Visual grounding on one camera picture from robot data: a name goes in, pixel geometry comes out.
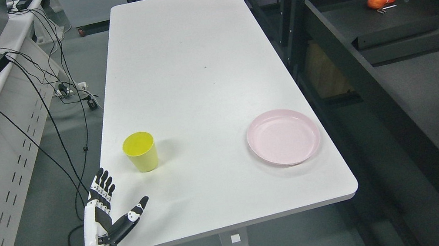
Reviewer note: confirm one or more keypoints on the white table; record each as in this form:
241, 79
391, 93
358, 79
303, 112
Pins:
195, 74

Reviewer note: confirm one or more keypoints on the pink plastic plate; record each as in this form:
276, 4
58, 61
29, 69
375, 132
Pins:
283, 137

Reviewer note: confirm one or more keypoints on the orange toy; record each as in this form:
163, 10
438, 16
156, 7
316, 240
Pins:
378, 4

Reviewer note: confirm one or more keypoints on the black metal shelf rack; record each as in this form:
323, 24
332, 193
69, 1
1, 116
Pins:
373, 77

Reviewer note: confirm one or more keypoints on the yellow plastic cup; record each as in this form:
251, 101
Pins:
140, 148

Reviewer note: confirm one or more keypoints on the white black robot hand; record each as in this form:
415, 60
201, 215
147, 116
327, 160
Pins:
99, 228

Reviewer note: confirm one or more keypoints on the white power strip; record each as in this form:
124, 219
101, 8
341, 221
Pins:
64, 91

